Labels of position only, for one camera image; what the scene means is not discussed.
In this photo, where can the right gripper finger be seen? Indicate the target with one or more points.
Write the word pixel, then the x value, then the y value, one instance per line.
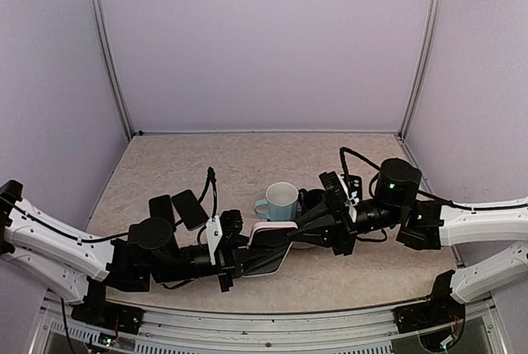
pixel 311 223
pixel 323 239

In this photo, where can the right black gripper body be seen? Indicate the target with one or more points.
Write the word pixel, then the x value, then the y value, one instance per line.
pixel 345 236

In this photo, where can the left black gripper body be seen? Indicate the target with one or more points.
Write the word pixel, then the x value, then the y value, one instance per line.
pixel 225 266

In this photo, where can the black smartphone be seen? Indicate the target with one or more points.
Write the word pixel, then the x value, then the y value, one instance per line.
pixel 270 238
pixel 161 207
pixel 189 209

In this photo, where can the pink phone case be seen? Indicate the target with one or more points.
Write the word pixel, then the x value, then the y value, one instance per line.
pixel 271 225

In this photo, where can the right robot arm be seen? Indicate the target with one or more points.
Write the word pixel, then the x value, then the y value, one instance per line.
pixel 424 222

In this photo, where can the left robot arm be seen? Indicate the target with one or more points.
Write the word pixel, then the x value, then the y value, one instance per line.
pixel 79 266

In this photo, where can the black phone case upright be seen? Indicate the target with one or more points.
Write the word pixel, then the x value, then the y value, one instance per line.
pixel 355 189

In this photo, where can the dark green mug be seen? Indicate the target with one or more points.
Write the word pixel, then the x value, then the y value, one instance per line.
pixel 308 199

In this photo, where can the white grey ceramic plate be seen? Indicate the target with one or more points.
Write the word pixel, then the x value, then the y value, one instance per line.
pixel 302 246

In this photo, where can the light blue mug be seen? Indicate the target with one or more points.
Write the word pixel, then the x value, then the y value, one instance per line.
pixel 280 202

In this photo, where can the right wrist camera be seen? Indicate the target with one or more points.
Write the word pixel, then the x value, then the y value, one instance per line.
pixel 351 205

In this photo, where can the front aluminium rail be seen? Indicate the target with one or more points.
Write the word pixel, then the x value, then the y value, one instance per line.
pixel 367 330

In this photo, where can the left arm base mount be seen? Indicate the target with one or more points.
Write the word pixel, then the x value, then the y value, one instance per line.
pixel 116 317

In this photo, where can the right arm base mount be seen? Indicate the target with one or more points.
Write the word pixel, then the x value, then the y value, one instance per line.
pixel 415 317

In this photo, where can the right aluminium frame post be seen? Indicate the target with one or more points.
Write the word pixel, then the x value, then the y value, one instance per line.
pixel 433 13

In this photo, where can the aluminium frame post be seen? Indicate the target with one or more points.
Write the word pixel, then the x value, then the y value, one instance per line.
pixel 433 13
pixel 109 66

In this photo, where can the left aluminium frame post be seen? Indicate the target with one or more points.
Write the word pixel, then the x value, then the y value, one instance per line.
pixel 109 66

